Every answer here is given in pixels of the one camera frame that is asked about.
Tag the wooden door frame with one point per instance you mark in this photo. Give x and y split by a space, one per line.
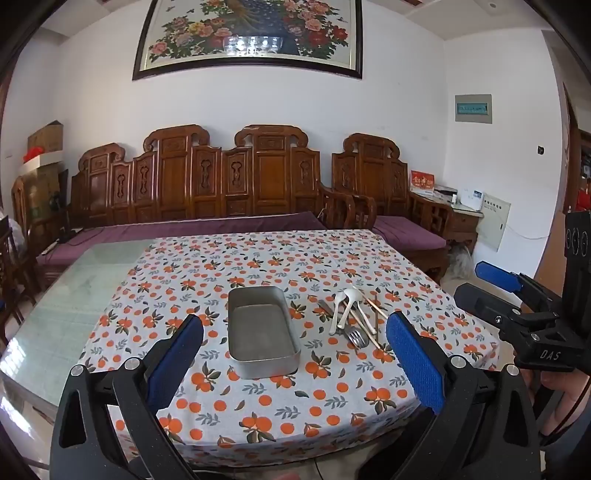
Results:
575 161

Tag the orange fruit print tablecloth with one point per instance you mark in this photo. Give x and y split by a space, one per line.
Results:
184 286

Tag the white box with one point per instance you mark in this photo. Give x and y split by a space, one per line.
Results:
44 160

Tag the carved wooden sofa bench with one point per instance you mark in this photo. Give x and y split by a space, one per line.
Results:
175 180

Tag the dark wooden chair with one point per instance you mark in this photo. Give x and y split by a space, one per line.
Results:
9 277

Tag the white desk device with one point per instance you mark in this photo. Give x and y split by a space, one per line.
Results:
472 197

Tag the person's right hand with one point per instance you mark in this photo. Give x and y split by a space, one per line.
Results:
568 392

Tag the wooden side table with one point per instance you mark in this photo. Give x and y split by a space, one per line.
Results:
461 226

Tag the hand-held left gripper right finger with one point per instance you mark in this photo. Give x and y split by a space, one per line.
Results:
413 364

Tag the framed floral painting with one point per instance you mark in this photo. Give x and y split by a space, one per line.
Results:
207 32

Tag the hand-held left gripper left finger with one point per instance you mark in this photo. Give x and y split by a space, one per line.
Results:
178 364

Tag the white wall panel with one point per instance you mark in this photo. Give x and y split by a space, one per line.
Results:
496 221

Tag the grey wall electrical box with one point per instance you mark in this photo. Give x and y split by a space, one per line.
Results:
473 108

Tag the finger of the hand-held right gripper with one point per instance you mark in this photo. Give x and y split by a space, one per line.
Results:
485 302
501 277

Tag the small cardboard box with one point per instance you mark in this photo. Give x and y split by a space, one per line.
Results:
46 136

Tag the metal fork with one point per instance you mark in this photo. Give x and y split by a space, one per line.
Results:
364 340
354 338

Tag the red gift box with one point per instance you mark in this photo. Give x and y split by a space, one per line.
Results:
422 181

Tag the rectangular metal tray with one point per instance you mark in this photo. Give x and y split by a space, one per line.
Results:
258 332

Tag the white plastic spoon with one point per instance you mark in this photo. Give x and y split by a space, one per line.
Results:
353 294
340 300

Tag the carved wooden armchair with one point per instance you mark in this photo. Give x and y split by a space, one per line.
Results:
369 175

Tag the long purple seat cushion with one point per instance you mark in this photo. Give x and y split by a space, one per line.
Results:
184 228

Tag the large cardboard box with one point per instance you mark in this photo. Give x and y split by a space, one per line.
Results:
39 189

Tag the white plastic bag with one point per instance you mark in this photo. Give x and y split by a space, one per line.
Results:
461 263

